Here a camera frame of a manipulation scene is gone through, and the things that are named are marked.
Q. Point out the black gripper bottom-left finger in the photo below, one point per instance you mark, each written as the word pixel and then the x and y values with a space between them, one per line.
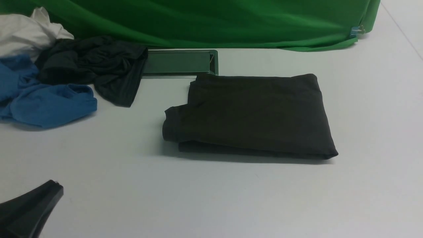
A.
pixel 26 215

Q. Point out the dark gray long-sleeve shirt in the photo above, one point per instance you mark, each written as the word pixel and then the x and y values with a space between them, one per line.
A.
pixel 265 116

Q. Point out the blue crumpled shirt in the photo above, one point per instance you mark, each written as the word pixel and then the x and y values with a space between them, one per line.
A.
pixel 26 100

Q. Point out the dark teal crumpled shirt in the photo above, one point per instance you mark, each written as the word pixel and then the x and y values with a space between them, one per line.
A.
pixel 113 67

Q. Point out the white crumpled shirt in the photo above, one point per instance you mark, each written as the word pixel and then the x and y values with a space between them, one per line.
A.
pixel 20 34

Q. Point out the green backdrop cloth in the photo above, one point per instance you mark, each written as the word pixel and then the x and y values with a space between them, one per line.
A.
pixel 298 25

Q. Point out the blue binder clip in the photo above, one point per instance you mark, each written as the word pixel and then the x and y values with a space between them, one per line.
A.
pixel 358 30

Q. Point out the metal table cable hatch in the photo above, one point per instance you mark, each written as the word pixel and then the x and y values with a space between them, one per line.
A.
pixel 180 63

